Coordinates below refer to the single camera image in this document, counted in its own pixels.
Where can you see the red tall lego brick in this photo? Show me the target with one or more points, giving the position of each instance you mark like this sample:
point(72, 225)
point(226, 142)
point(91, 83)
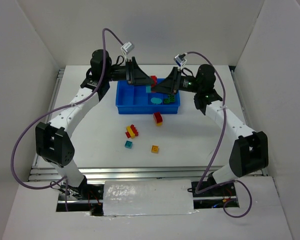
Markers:
point(157, 117)

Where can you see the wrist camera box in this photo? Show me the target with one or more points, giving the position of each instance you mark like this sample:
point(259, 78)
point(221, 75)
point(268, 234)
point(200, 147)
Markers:
point(127, 47)
point(180, 60)

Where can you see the small orange lego brick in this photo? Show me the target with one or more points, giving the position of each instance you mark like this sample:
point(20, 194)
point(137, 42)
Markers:
point(154, 149)

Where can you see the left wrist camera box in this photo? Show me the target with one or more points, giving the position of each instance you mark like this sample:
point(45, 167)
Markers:
point(127, 47)

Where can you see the blue divided plastic bin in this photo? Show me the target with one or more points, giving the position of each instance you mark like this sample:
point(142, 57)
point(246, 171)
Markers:
point(133, 100)

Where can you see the aluminium front rail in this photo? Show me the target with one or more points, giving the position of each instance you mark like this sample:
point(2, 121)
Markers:
point(111, 174)

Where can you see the teal long lego brick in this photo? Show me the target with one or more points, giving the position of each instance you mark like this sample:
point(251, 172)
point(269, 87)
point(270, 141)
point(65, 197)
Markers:
point(148, 89)

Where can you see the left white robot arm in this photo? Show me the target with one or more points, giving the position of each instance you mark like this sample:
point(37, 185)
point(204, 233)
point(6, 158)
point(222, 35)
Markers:
point(53, 139)

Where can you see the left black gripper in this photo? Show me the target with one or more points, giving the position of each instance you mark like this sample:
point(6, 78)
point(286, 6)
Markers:
point(132, 71)

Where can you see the red yellow lego cluster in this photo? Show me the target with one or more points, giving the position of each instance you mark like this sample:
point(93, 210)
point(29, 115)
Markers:
point(131, 132)

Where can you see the teal rounded lego brick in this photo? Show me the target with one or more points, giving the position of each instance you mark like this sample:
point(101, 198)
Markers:
point(156, 101)

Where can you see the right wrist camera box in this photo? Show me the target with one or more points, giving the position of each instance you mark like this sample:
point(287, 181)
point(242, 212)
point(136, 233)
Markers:
point(180, 60)

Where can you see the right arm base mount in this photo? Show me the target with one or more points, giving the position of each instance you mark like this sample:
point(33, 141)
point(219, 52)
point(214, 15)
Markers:
point(214, 198)

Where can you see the green square lego brick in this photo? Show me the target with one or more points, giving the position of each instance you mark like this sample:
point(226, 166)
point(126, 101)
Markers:
point(171, 96)

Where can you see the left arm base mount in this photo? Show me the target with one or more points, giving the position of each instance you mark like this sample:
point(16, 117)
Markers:
point(71, 201)

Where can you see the small teal lego brick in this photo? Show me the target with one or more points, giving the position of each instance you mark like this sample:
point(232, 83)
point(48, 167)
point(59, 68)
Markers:
point(128, 144)

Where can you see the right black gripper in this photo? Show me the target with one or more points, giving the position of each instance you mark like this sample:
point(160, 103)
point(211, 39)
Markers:
point(176, 81)

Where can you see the white foil covered panel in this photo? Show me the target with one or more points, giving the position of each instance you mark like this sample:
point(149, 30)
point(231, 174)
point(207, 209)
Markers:
point(147, 198)

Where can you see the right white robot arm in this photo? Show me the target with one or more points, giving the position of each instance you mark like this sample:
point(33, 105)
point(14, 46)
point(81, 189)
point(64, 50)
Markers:
point(250, 148)

